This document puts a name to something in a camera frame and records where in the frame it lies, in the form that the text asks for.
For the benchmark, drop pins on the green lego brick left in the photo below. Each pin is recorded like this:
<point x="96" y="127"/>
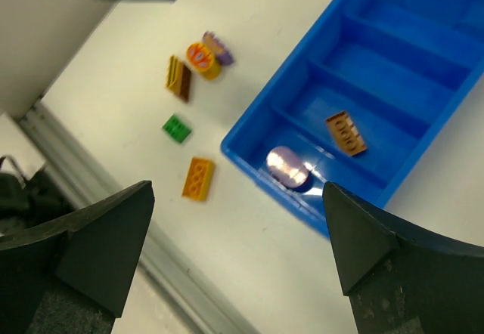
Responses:
<point x="177" y="129"/>

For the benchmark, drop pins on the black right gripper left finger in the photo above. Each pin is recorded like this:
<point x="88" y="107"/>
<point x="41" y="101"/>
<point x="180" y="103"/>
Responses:
<point x="73" y="274"/>

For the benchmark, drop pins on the yellow round flower lego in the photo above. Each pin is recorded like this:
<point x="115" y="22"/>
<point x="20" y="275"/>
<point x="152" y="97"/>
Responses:
<point x="203" y="61"/>

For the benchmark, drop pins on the yellow black striped lego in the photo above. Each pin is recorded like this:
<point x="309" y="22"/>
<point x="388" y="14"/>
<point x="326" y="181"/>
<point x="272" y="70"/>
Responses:
<point x="173" y="71"/>

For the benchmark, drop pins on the blue divided plastic tray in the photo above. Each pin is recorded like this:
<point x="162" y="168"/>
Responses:
<point x="399" y="68"/>

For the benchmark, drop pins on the orange lego brick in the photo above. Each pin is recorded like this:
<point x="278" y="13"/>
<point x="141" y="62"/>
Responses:
<point x="198" y="180"/>

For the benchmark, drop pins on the small purple lego plate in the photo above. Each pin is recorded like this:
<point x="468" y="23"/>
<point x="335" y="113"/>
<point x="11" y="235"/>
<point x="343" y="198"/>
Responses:
<point x="218" y="48"/>

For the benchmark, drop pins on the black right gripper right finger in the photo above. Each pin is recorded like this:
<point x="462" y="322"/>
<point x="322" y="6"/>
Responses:
<point x="400" y="277"/>

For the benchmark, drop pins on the brown lego plate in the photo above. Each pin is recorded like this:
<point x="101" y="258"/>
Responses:
<point x="345" y="134"/>
<point x="183" y="83"/>

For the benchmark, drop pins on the purple flower lego piece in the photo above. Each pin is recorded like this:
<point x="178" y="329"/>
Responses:
<point x="286" y="167"/>

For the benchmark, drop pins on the brown lego plate under striped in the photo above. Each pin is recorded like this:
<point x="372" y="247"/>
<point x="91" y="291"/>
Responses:
<point x="183" y="83"/>

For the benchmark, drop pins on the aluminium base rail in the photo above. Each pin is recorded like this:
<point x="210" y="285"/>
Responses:
<point x="173" y="275"/>

